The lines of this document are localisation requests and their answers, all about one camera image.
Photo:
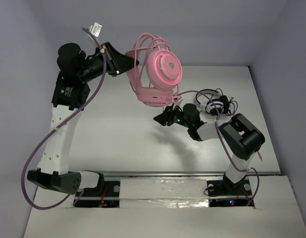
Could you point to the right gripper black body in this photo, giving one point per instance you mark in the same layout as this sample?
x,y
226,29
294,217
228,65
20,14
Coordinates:
x,y
175,116

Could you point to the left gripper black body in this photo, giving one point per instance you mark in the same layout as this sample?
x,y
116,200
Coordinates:
x,y
111,59

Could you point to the pink headphones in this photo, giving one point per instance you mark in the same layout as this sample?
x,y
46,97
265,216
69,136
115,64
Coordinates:
x,y
157,71

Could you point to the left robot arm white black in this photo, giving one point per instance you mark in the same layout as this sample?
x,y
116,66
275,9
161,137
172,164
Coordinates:
x,y
71,95

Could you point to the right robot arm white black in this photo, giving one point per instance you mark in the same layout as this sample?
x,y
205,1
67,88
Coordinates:
x,y
239,138

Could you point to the black white headphones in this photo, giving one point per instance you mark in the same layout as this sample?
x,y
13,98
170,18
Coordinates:
x,y
218,103

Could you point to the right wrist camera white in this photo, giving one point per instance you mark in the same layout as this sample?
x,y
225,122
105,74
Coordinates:
x,y
178,101

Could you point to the aluminium rail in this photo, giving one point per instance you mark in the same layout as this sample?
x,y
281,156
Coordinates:
x,y
143,174

